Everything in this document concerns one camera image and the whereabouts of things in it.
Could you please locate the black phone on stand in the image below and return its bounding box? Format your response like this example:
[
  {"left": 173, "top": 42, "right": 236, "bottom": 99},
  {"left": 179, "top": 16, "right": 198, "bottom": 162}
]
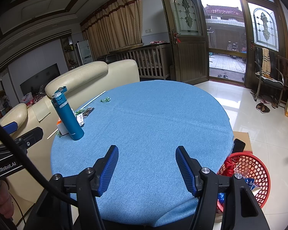
[{"left": 232, "top": 138, "right": 246, "bottom": 154}]

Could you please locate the black television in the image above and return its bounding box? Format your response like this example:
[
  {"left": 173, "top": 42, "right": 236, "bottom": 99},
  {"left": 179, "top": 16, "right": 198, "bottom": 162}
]
[{"left": 20, "top": 63, "right": 60, "bottom": 96}]

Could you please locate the green candy wrapper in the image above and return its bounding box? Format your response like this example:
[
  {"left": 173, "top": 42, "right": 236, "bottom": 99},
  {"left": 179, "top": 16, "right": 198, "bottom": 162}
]
[{"left": 100, "top": 97, "right": 111, "bottom": 103}]

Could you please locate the metal frame chair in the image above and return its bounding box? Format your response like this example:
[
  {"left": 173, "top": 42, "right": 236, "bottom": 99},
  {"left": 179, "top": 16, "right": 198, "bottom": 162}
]
[{"left": 251, "top": 47, "right": 285, "bottom": 108}]

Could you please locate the wooden glass door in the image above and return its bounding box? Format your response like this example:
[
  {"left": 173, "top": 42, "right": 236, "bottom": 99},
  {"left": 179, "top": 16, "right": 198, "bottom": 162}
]
[{"left": 162, "top": 0, "right": 209, "bottom": 85}]

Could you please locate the red satin cloth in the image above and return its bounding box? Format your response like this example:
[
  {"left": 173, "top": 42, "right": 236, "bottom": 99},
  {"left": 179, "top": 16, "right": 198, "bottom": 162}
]
[{"left": 223, "top": 156, "right": 235, "bottom": 177}]

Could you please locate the cream leather sofa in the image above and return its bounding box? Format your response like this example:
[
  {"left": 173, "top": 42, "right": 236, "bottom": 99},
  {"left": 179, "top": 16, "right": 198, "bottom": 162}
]
[{"left": 0, "top": 59, "right": 141, "bottom": 204}]

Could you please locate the pair of slippers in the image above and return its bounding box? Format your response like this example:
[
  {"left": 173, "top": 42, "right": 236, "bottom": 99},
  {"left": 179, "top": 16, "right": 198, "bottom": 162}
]
[{"left": 256, "top": 102, "right": 270, "bottom": 114}]

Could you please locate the teal thermos bottle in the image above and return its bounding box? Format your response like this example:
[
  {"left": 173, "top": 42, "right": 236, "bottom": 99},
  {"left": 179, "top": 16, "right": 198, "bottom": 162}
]
[{"left": 51, "top": 86, "right": 84, "bottom": 141}]

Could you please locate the blue plastic bag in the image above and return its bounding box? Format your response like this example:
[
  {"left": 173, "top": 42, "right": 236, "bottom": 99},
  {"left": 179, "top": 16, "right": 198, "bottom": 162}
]
[{"left": 218, "top": 193, "right": 225, "bottom": 204}]

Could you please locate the cardboard box on floor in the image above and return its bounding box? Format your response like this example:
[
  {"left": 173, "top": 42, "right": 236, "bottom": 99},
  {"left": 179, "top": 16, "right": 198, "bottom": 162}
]
[{"left": 233, "top": 131, "right": 253, "bottom": 154}]

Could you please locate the blue table cloth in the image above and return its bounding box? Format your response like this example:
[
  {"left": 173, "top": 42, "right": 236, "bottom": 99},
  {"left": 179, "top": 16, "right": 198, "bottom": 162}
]
[{"left": 51, "top": 80, "right": 233, "bottom": 227}]

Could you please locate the person left hand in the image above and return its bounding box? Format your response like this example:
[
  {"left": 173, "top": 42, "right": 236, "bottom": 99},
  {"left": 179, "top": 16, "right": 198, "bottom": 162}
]
[{"left": 0, "top": 181, "right": 14, "bottom": 219}]

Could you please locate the small white orange box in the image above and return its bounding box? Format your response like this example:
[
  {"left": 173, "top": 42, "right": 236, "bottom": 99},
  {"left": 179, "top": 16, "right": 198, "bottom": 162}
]
[{"left": 56, "top": 118, "right": 69, "bottom": 136}]

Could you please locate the beige curtain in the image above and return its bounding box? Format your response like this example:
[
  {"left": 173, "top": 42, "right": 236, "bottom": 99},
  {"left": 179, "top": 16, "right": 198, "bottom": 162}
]
[{"left": 80, "top": 0, "right": 142, "bottom": 59}]

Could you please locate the white straw stick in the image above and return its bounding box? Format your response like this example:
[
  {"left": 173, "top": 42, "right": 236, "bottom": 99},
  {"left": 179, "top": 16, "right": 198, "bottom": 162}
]
[{"left": 80, "top": 91, "right": 106, "bottom": 110}]

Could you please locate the snack packets pile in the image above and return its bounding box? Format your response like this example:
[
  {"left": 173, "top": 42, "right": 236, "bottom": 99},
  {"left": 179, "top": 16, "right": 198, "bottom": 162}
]
[{"left": 75, "top": 107, "right": 95, "bottom": 127}]

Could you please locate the blue toothpaste box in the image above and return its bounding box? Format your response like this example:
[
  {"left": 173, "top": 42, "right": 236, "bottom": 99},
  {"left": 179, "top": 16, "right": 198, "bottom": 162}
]
[{"left": 244, "top": 177, "right": 262, "bottom": 196}]

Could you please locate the red mesh waste basket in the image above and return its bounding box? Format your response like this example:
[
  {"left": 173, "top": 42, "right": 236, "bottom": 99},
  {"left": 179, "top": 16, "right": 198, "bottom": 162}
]
[{"left": 217, "top": 152, "right": 271, "bottom": 208}]

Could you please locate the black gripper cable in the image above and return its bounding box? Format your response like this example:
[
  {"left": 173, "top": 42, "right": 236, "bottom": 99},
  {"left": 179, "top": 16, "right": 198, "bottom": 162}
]
[{"left": 0, "top": 117, "right": 79, "bottom": 206}]

